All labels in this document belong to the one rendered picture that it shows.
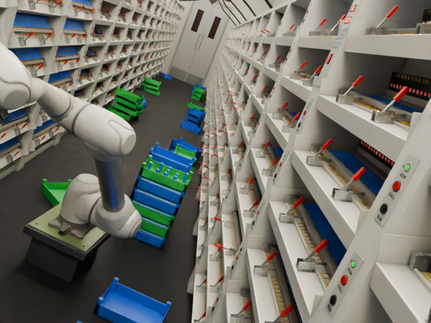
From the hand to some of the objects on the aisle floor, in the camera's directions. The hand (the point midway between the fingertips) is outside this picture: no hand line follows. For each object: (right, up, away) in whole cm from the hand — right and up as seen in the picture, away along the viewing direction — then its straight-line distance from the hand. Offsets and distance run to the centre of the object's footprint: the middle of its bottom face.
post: (+65, -127, -22) cm, 144 cm away
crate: (+31, -85, +73) cm, 116 cm away
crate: (+23, -60, +148) cm, 161 cm away
